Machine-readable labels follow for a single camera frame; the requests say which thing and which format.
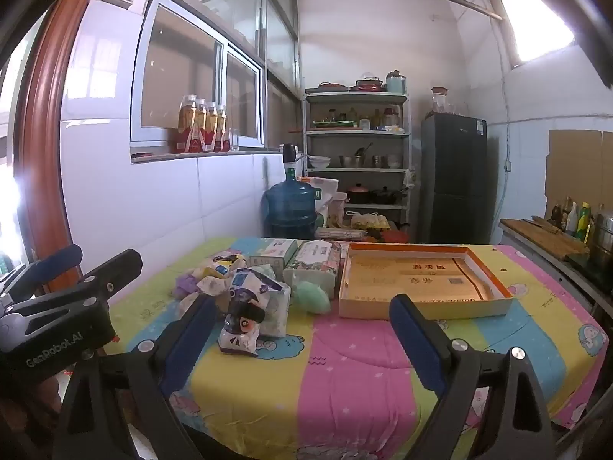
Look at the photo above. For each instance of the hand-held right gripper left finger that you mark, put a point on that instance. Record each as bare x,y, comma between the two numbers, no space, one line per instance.
191,340

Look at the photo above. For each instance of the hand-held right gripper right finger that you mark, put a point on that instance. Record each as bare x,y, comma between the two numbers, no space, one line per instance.
412,340

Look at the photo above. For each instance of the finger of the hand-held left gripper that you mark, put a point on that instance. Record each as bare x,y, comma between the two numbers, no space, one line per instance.
119,268
57,258

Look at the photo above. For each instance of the purple scrunchie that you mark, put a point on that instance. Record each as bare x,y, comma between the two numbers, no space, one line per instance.
187,285

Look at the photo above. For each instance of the white dotted scrunchie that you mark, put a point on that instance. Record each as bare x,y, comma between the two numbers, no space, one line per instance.
210,286

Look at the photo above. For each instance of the orange cardboard box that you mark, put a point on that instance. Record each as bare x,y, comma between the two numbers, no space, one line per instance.
412,278

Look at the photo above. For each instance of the mint white tissue pack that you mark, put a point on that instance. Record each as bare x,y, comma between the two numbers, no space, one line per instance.
277,314

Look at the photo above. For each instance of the mint green soft sponge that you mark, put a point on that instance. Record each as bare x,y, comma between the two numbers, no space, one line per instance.
313,297

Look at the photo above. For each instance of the person's left hand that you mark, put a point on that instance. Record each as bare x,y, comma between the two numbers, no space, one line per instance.
48,395

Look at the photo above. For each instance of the red basket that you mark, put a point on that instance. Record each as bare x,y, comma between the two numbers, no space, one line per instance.
395,235

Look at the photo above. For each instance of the white green mask box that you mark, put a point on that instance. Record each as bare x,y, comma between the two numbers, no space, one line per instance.
275,249

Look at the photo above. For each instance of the floral tissue pack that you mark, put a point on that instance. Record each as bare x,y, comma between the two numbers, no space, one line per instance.
313,261

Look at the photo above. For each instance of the bag of eggs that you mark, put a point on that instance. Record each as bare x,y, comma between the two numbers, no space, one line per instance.
371,220

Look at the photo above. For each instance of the long noodle pack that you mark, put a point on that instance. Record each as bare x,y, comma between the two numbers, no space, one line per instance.
340,233

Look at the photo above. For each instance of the bunch of bananas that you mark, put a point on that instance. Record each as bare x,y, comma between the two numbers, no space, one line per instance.
337,223

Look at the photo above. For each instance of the black wok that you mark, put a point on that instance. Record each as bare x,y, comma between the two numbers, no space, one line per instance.
383,196

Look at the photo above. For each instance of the pale pink bin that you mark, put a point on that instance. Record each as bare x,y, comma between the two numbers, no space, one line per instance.
337,203

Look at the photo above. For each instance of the red lidded clay pot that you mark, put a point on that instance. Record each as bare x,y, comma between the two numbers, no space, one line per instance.
358,194

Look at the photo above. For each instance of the grey kitchen counter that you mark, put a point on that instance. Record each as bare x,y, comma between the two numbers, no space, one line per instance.
550,263

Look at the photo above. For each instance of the wooden cutting board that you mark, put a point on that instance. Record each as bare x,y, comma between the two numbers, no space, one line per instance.
536,235

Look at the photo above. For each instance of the blue water jug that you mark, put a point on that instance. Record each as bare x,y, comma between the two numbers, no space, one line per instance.
287,206

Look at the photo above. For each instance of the dark refrigerator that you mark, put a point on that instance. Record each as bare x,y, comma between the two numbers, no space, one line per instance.
452,177

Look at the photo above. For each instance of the clear drinking glass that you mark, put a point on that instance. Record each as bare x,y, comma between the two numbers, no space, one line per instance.
234,139

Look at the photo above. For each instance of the white green bag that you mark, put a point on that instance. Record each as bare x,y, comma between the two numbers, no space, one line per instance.
325,187

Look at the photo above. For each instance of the white metal shelf rack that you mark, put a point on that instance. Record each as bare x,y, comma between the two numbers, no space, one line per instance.
359,170

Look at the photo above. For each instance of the steel bowl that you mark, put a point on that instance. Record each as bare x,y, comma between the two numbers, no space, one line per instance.
352,160

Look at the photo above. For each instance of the white bowl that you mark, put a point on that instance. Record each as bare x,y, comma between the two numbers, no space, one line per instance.
318,162

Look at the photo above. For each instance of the aluminium sliding window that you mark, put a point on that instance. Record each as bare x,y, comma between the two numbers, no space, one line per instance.
223,96

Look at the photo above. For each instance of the black water pump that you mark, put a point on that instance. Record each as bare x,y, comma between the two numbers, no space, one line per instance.
289,153

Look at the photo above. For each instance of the green yellow bottle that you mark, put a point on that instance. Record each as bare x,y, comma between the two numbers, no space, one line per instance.
583,223

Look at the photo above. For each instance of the steel pot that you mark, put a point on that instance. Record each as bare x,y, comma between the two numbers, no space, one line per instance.
603,242

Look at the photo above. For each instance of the glass jar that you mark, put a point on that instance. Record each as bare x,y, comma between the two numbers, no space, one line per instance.
440,103

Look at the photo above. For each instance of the cardboard sheet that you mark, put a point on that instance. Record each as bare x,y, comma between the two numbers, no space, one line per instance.
574,163

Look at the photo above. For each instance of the teal canister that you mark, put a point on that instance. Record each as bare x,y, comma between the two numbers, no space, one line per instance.
396,84

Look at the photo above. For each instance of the red cooking pot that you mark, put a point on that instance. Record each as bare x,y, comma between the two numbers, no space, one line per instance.
368,85

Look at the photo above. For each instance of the small high window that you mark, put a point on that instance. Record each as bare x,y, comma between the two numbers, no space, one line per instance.
536,24

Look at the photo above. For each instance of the brown wooden door frame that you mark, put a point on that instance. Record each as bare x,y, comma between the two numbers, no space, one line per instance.
43,105

